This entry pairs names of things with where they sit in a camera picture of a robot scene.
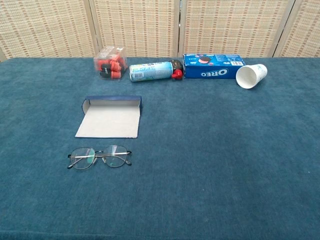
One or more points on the blue glasses case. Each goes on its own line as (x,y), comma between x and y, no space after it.
(110,120)

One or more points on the thin metal-frame eyeglasses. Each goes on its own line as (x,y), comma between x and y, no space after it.
(80,160)

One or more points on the black bottle with red cap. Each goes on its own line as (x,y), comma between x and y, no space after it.
(178,74)

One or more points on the blue tablecloth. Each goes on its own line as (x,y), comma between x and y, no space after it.
(200,150)

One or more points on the light blue drink can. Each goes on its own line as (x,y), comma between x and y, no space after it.
(150,71)

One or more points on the blue Oreo cookie box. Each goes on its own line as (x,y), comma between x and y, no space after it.
(212,72)

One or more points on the clear box of red items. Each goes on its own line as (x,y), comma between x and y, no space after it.
(110,66)

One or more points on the white paper cup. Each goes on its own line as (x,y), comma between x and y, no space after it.
(246,76)

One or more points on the woven folding screen panel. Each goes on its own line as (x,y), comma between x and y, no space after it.
(305,30)
(235,25)
(137,25)
(45,25)

